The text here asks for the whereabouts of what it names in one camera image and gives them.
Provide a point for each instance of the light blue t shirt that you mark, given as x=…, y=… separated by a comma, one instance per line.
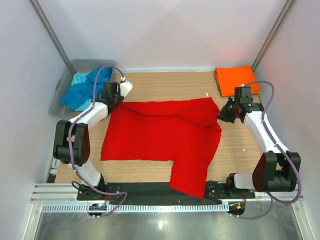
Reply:
x=80, y=91

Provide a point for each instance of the red t shirt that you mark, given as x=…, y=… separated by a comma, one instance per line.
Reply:
x=185, y=132

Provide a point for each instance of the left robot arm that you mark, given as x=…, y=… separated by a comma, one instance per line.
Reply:
x=72, y=137

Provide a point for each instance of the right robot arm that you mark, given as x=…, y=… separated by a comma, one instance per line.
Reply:
x=277, y=170

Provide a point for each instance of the folded orange t shirt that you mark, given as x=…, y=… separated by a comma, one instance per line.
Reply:
x=231, y=77

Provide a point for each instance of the white slotted cable duct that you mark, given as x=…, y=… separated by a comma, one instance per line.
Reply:
x=100, y=208

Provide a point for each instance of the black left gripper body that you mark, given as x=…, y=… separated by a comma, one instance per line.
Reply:
x=117, y=98

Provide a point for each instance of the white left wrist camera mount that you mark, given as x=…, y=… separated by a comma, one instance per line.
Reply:
x=125, y=87

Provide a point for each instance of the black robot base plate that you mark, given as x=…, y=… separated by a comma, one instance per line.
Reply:
x=214, y=190

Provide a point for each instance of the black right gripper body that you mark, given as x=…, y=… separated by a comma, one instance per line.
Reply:
x=228, y=112

